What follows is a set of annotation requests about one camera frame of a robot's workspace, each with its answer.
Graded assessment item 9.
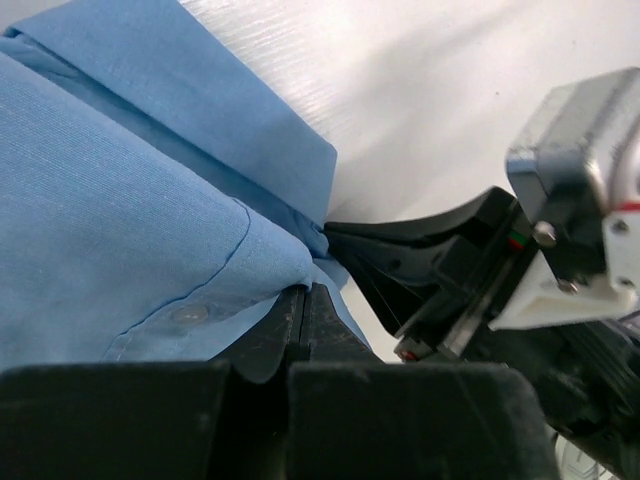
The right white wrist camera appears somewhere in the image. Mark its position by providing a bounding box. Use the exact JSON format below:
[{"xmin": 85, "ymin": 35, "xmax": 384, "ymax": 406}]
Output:
[{"xmin": 490, "ymin": 67, "xmax": 639, "ymax": 330}]

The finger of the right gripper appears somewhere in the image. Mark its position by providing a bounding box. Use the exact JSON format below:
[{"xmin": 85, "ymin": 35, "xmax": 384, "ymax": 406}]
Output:
[
  {"xmin": 324, "ymin": 192, "xmax": 500, "ymax": 280},
  {"xmin": 345, "ymin": 259, "xmax": 439, "ymax": 338}
]

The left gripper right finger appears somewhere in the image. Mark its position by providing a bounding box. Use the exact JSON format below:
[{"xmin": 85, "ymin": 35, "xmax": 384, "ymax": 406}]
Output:
[{"xmin": 287, "ymin": 285, "xmax": 559, "ymax": 479}]

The light blue long sleeve shirt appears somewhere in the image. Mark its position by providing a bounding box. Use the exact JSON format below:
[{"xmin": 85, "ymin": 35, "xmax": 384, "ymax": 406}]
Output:
[{"xmin": 1, "ymin": 1, "xmax": 357, "ymax": 369}]

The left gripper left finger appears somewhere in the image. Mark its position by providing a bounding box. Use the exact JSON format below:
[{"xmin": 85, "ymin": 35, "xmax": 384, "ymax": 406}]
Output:
[{"xmin": 1, "ymin": 288, "xmax": 306, "ymax": 479}]

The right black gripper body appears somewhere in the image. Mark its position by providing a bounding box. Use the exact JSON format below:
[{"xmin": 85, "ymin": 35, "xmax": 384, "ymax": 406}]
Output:
[{"xmin": 396, "ymin": 188, "xmax": 639, "ymax": 479}]

